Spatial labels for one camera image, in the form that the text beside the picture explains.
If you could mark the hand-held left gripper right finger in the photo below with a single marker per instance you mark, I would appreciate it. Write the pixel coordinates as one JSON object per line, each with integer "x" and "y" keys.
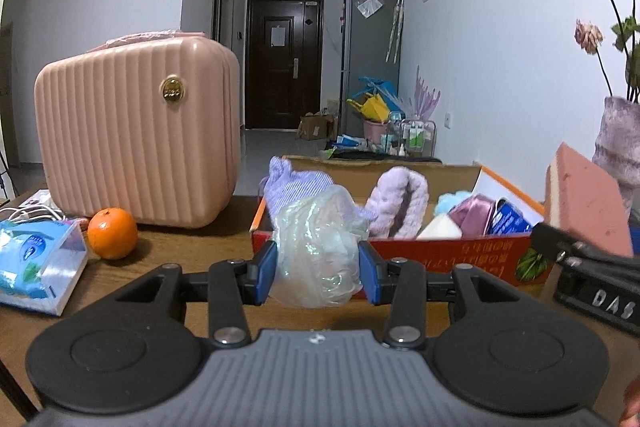
{"x": 367, "y": 274}

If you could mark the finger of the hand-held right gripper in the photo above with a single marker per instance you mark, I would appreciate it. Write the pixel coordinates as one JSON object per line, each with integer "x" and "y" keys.
{"x": 590, "y": 259}

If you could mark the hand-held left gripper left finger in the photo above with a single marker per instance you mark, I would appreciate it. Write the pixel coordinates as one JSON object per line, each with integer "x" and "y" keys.
{"x": 265, "y": 274}

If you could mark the clear iridescent plastic bag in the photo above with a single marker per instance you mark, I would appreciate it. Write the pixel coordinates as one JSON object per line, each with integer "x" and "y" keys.
{"x": 317, "y": 252}

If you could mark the pink sponge block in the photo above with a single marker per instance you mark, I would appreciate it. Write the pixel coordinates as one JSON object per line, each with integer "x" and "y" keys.
{"x": 587, "y": 202}

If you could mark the purple fuzzy slipper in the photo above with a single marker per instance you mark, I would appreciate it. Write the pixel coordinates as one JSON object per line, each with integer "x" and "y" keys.
{"x": 397, "y": 202}

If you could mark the cardboard box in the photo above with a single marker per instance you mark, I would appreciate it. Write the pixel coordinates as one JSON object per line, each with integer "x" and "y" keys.
{"x": 450, "y": 257}

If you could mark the white wedge sponge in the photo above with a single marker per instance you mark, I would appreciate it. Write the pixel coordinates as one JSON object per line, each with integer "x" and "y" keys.
{"x": 440, "y": 229}

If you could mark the small dark blue packet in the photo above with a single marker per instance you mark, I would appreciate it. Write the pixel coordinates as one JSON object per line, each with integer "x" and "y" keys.
{"x": 510, "y": 219}

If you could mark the blue fluffy ball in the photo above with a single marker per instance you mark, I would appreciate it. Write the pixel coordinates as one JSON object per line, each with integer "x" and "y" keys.
{"x": 452, "y": 203}

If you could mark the shiny pink pouch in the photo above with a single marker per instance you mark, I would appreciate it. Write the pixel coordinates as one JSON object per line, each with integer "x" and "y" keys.
{"x": 472, "y": 214}

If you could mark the person's right hand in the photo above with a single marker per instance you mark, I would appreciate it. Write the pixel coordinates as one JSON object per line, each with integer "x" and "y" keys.
{"x": 632, "y": 402}

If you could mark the black chair back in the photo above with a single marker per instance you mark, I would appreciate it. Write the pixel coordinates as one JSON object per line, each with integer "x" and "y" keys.
{"x": 380, "y": 155}

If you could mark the green packages on floor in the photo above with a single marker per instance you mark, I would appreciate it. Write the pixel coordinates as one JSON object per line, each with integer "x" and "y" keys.
{"x": 342, "y": 144}

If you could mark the pink bucket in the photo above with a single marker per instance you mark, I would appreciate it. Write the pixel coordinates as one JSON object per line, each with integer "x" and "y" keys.
{"x": 375, "y": 131}

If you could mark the metal trolley with bottles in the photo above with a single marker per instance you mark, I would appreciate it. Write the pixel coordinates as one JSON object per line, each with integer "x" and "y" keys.
{"x": 417, "y": 137}

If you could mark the cardboard carton on floor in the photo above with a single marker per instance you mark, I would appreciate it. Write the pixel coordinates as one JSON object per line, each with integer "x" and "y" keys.
{"x": 315, "y": 127}

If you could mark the orange fruit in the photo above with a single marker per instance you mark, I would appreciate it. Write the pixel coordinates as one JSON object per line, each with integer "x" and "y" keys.
{"x": 112, "y": 234}

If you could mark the pink ribbed suitcase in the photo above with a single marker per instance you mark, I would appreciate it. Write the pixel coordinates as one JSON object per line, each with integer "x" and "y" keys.
{"x": 135, "y": 147}

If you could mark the purple wing decoration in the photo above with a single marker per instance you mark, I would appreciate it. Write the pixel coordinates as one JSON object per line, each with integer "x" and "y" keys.
{"x": 427, "y": 99}

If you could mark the blue folding stool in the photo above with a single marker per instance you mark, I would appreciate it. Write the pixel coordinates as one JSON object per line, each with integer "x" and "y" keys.
{"x": 377, "y": 84}

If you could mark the grey refrigerator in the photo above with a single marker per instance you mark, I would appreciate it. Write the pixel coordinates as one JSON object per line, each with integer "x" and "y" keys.
{"x": 365, "y": 67}

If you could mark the dark brown entrance door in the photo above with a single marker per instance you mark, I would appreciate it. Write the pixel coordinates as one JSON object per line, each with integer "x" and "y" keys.
{"x": 280, "y": 67}

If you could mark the blue tissue pack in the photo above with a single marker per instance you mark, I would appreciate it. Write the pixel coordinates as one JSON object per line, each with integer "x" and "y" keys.
{"x": 35, "y": 262}

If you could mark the hanging folded umbrella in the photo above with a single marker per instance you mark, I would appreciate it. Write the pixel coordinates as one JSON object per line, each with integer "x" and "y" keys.
{"x": 395, "y": 27}

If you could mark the clear bag on refrigerator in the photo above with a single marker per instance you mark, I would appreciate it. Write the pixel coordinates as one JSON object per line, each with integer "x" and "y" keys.
{"x": 370, "y": 7}

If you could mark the grey interior door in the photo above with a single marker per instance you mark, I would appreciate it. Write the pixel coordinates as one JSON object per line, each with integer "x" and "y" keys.
{"x": 222, "y": 9}

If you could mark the white wall outlet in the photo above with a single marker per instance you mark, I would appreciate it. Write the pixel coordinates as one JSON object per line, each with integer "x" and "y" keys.
{"x": 446, "y": 122}

